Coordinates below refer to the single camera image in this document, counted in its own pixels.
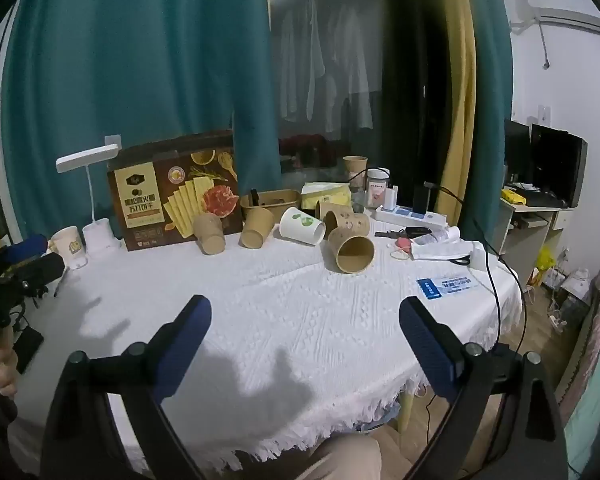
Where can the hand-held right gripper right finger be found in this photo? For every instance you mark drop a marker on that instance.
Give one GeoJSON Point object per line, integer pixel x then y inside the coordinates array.
{"type": "Point", "coordinates": [426, 347]}

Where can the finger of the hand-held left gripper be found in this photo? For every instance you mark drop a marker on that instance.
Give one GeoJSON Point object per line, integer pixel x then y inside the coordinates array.
{"type": "Point", "coordinates": [27, 249]}
{"type": "Point", "coordinates": [42, 267]}

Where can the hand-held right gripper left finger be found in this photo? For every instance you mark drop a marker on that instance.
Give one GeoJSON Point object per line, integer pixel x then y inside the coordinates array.
{"type": "Point", "coordinates": [186, 342]}

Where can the person's left hand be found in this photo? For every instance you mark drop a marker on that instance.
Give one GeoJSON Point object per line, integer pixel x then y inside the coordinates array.
{"type": "Point", "coordinates": [2, 367]}

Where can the white printed cup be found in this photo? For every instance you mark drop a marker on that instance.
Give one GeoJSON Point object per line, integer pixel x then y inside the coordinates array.
{"type": "Point", "coordinates": [71, 249]}

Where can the black phone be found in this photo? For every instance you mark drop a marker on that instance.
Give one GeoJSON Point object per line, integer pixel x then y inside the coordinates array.
{"type": "Point", "coordinates": [28, 350]}

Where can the blue and white card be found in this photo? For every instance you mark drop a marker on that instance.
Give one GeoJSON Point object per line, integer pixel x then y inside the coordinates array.
{"type": "Point", "coordinates": [445, 286]}

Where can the wooden table leg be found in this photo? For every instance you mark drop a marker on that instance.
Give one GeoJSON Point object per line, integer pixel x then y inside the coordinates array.
{"type": "Point", "coordinates": [406, 410]}

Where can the white textured tablecloth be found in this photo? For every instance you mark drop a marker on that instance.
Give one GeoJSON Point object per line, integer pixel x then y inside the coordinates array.
{"type": "Point", "coordinates": [280, 320]}

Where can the white power adapter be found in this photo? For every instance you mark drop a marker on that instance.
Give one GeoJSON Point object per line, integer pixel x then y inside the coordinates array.
{"type": "Point", "coordinates": [478, 259]}

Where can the pink round disc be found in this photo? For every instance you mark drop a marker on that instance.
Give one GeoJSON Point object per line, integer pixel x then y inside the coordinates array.
{"type": "Point", "coordinates": [403, 245]}

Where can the white desk lamp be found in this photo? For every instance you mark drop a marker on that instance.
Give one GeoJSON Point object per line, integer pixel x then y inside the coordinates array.
{"type": "Point", "coordinates": [92, 155]}

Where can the black key fob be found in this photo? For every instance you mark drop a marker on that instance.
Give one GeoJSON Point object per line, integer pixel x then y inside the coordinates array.
{"type": "Point", "coordinates": [415, 232]}

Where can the large brown paper cup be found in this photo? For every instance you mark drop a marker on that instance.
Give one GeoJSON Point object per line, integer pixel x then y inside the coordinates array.
{"type": "Point", "coordinates": [352, 252]}

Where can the brown cracker box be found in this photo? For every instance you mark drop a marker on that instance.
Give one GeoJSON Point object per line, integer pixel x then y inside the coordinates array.
{"type": "Point", "coordinates": [150, 195]}

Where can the white power strip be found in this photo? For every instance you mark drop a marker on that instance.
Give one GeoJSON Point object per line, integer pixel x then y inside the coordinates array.
{"type": "Point", "coordinates": [410, 216]}

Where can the person's leg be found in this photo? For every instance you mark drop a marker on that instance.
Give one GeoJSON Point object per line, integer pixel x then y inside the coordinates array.
{"type": "Point", "coordinates": [345, 457]}

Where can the yellow plastic bag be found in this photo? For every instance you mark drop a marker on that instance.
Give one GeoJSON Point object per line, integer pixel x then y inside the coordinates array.
{"type": "Point", "coordinates": [546, 260]}

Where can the black charger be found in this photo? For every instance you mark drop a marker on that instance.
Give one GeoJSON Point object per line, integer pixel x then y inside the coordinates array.
{"type": "Point", "coordinates": [421, 199]}

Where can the brown paper cup dotted print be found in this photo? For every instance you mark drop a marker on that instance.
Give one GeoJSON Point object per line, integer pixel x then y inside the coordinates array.
{"type": "Point", "coordinates": [349, 220]}

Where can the light wooden computer desk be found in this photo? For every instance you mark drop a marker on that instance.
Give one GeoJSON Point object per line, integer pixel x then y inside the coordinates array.
{"type": "Point", "coordinates": [527, 230]}

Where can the white paper cup green print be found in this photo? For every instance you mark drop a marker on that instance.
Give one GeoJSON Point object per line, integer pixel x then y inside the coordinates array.
{"type": "Point", "coordinates": [300, 225]}

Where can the brown paper bowl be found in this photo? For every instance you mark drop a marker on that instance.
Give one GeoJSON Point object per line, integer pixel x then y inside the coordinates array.
{"type": "Point", "coordinates": [275, 202]}

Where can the clear jar white lid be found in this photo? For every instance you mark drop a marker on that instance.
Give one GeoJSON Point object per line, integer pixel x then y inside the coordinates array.
{"type": "Point", "coordinates": [378, 185]}

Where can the yellow packet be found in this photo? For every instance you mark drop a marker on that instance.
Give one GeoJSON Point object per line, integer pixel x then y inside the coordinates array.
{"type": "Point", "coordinates": [513, 196]}

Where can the yellow tissue box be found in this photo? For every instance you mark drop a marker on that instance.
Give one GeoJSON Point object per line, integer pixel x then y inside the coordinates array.
{"type": "Point", "coordinates": [325, 194]}

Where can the tall brown paper cup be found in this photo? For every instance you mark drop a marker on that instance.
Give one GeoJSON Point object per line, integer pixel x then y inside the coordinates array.
{"type": "Point", "coordinates": [355, 167]}

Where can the black monitor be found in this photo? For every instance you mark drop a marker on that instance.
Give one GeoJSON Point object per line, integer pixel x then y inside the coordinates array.
{"type": "Point", "coordinates": [555, 165]}

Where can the yellow curtain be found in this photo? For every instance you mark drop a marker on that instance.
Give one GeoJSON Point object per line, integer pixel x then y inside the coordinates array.
{"type": "Point", "coordinates": [457, 85]}

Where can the narrow teal curtain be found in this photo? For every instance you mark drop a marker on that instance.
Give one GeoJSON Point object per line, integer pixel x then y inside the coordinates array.
{"type": "Point", "coordinates": [492, 85]}

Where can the white air conditioner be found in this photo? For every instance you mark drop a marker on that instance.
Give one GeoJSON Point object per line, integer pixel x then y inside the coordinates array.
{"type": "Point", "coordinates": [565, 15]}

